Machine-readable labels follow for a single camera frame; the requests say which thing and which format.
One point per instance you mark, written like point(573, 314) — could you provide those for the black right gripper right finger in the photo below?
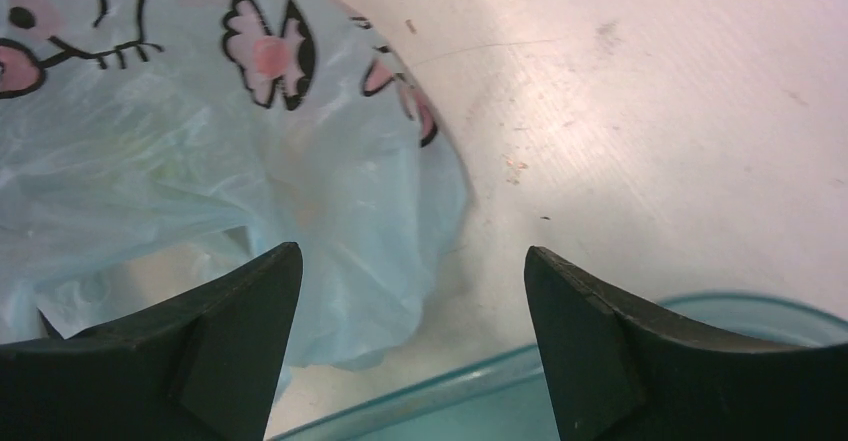
point(708, 366)

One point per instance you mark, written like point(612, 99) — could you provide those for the light blue plastic grocery bag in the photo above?
point(150, 146)

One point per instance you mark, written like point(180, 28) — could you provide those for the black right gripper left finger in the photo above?
point(203, 365)

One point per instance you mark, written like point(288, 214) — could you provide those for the teal transparent plastic tub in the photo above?
point(506, 397)

